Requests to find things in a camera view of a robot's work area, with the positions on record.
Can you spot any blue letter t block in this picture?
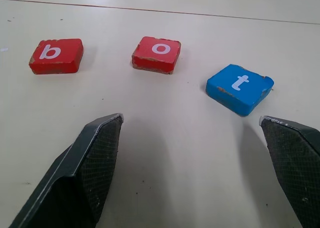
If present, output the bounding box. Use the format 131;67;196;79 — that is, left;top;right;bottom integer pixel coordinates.
205;64;275;117

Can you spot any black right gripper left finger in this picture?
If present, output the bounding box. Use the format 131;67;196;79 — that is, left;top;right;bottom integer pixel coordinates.
8;112;125;228

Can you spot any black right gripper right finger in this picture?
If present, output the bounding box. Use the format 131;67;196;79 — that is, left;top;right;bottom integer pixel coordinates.
259;115;320;228

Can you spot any red letter o block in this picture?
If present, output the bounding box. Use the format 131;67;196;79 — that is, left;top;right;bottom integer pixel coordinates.
131;36;182;75

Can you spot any red letter b block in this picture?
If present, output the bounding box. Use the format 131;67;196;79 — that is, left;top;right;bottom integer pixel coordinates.
28;38;85;75

